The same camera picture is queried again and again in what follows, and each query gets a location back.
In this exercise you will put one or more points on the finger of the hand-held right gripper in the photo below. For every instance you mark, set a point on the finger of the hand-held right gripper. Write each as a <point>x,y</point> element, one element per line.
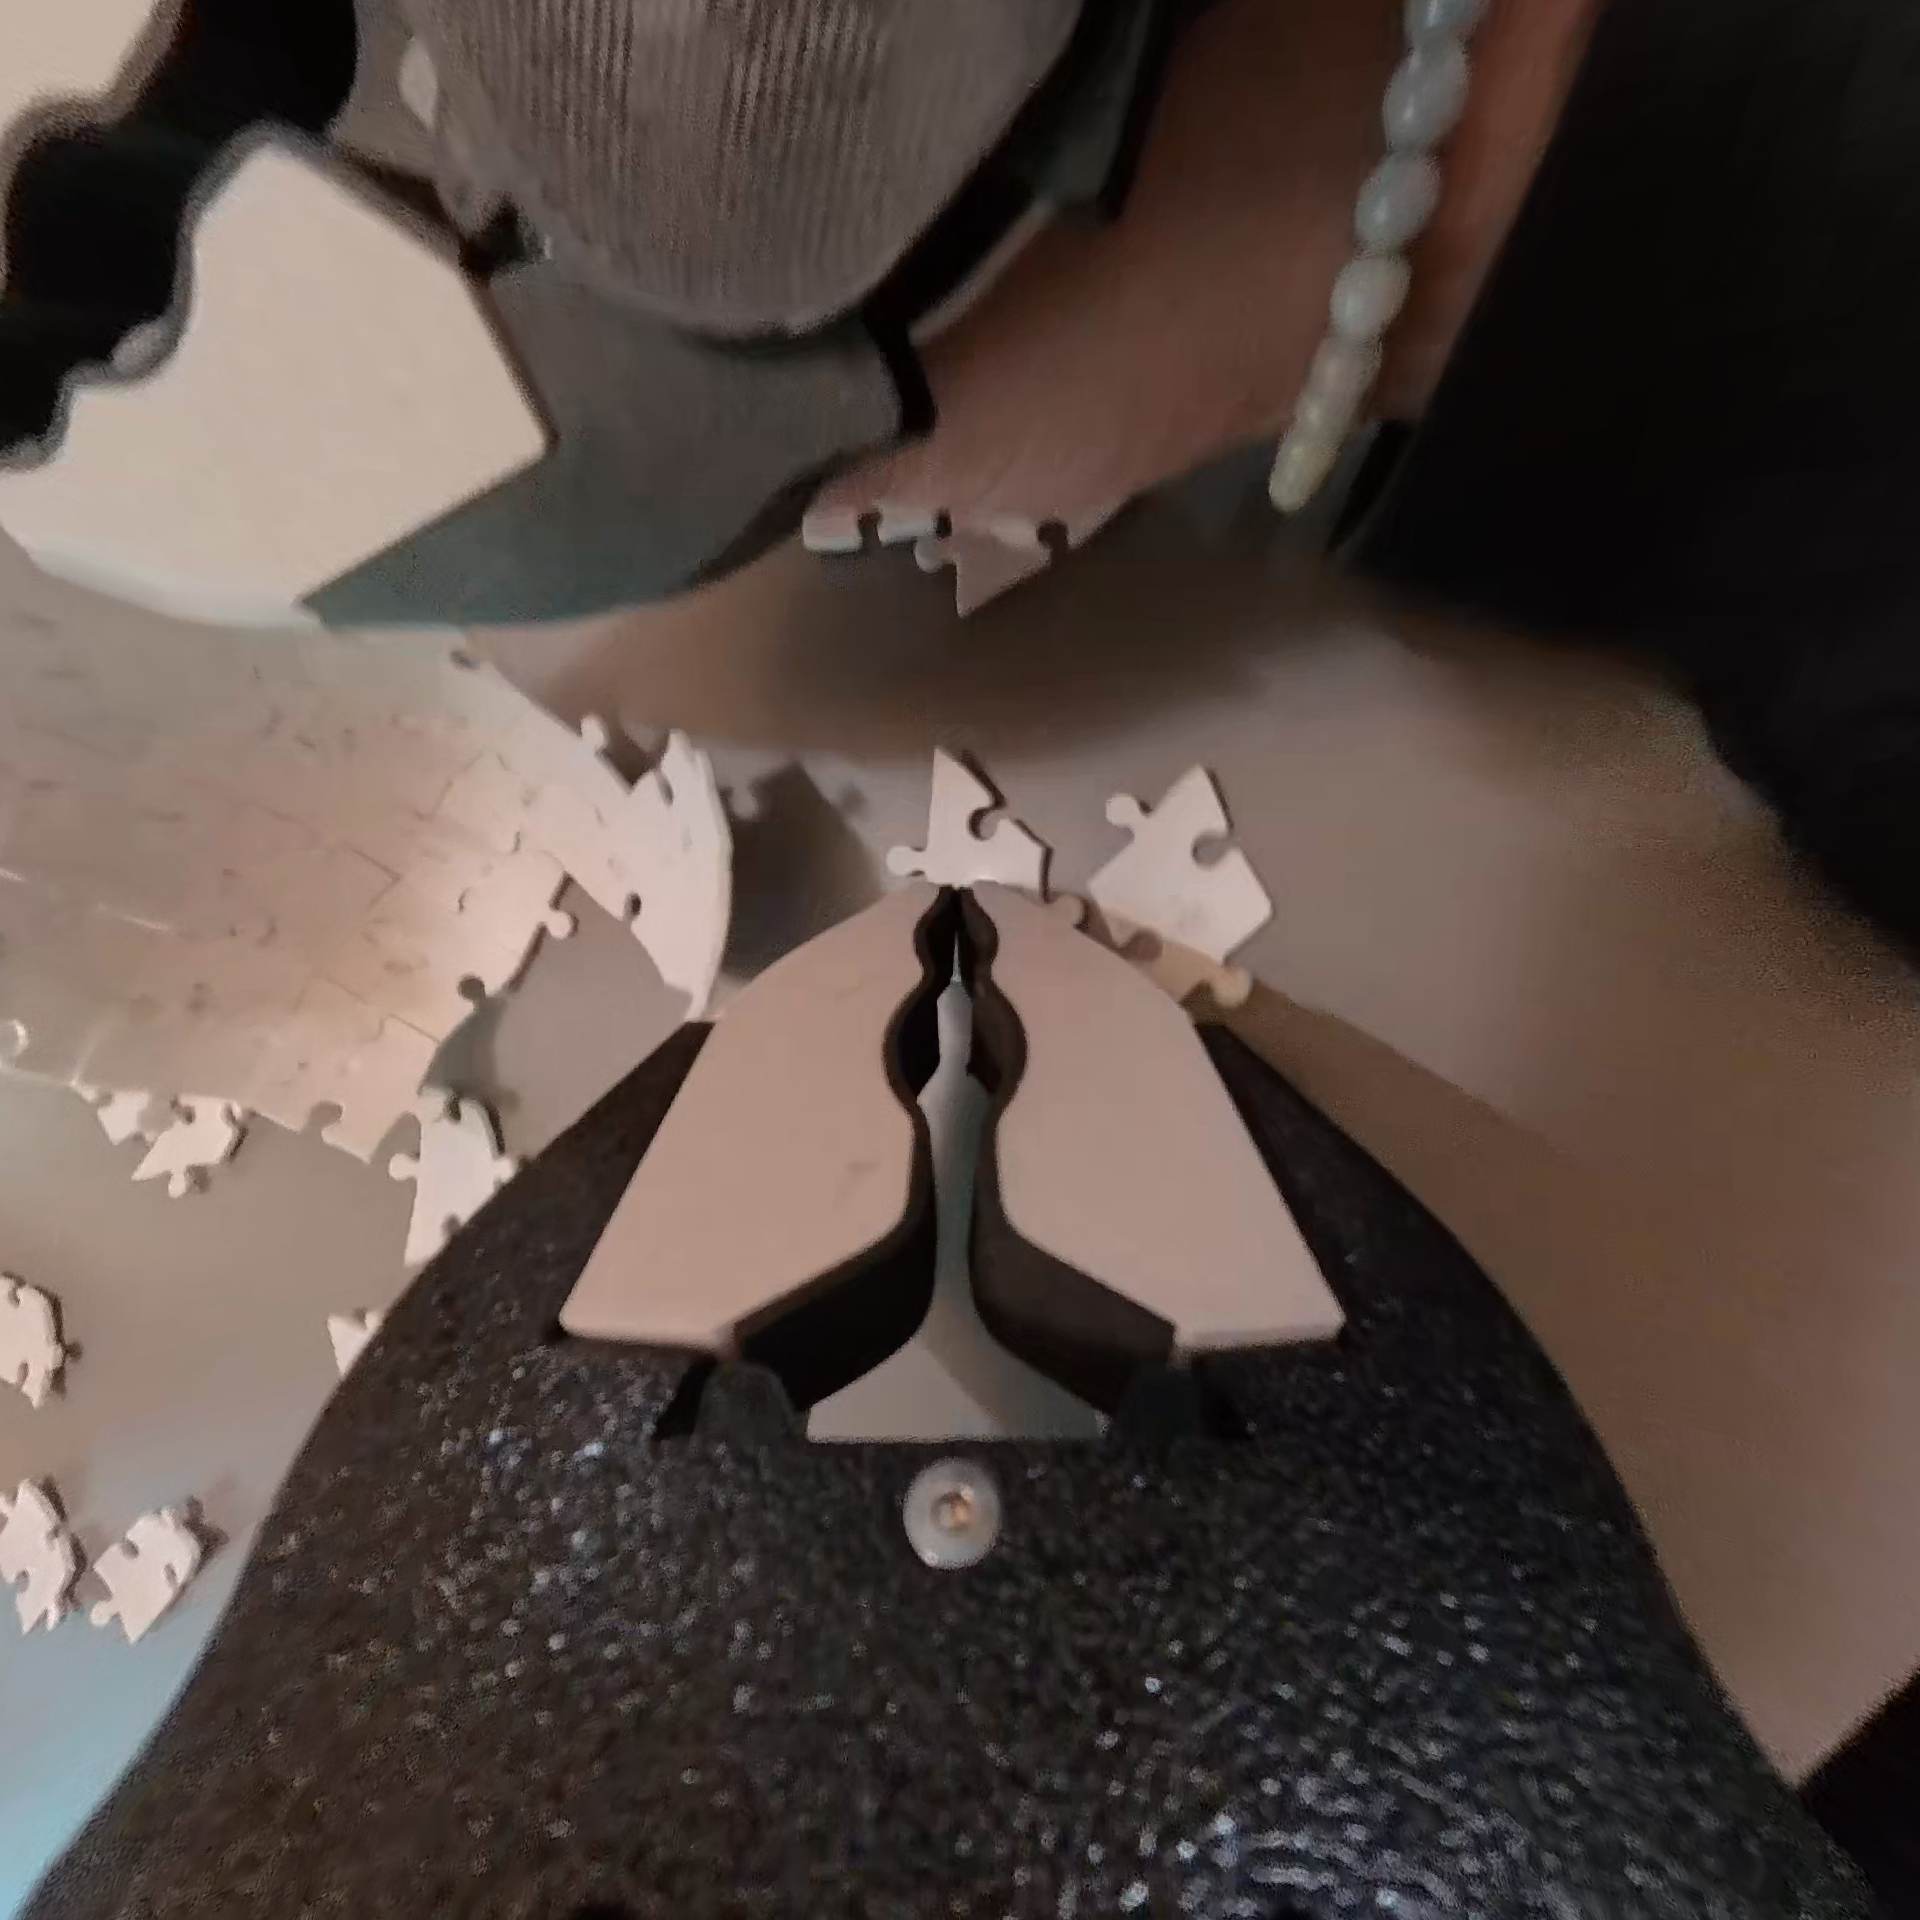
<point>299,404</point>
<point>54,42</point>

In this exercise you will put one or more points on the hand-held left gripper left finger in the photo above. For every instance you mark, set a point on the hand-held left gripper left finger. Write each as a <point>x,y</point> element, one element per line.
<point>780,1170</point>

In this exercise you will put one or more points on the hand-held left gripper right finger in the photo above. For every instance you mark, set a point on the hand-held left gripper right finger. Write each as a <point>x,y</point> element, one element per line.
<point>1157,1186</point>

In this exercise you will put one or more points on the puzzle pieces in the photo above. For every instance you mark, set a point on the puzzle pieces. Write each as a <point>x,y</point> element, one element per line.
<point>1179,877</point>

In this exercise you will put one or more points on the white curved puzzle piece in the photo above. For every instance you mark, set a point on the white curved puzzle piece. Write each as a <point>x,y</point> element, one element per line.
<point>964,840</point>

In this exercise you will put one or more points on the partly built puzzle ball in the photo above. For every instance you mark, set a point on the partly built puzzle ball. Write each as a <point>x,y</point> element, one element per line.
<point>299,840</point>

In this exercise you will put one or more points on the person's right hand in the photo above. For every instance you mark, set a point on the person's right hand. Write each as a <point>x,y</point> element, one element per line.
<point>1168,346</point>

